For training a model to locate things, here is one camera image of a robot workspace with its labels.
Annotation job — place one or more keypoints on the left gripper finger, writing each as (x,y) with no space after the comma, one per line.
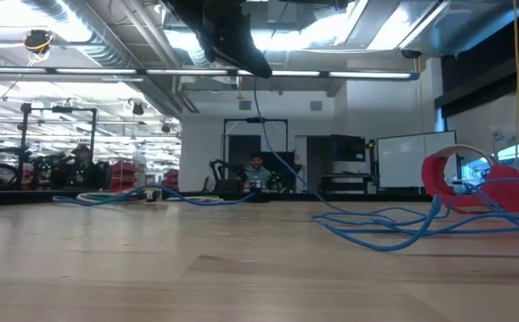
(237,44)

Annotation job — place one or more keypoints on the background black robot arm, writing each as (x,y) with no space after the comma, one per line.
(217,172)

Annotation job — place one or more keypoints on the long ceiling light bar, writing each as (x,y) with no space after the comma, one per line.
(85,71)

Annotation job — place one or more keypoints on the person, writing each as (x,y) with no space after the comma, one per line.
(257,172)
(85,172)

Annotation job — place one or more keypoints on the red storage shelf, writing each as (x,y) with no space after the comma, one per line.
(125,172)
(172,179)

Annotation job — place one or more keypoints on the black box cabinet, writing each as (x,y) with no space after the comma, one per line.
(349,147)

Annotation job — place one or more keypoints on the black low bench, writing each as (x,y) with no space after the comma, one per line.
(344,183)

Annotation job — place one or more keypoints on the whiteboard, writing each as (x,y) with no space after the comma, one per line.
(402,161)

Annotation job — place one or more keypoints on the white printed tape roll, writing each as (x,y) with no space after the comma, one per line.
(465,147)

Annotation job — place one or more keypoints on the red tape dispenser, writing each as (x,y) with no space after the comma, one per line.
(510,197)

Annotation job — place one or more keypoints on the grey wall vent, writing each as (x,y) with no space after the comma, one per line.
(316,105)
(245,105)

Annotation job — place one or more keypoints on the silver air duct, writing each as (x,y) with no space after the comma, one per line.
(103,49)

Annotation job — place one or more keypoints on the dome security camera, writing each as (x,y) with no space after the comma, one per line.
(410,53)

